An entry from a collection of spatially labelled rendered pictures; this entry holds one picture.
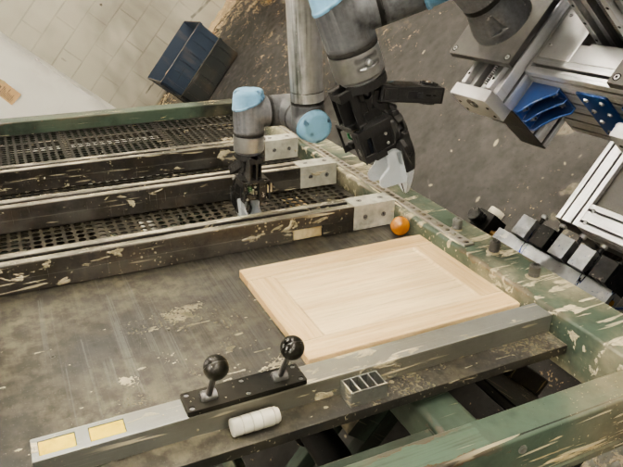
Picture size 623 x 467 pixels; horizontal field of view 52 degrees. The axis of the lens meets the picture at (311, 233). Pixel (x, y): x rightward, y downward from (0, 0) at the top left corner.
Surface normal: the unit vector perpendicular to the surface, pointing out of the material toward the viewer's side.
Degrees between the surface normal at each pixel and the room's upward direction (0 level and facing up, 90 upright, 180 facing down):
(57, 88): 90
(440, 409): 50
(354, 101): 90
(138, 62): 90
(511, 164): 0
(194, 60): 90
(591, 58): 0
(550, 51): 0
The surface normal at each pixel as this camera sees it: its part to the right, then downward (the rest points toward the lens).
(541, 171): -0.68, -0.46
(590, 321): 0.01, -0.91
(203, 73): 0.50, 0.29
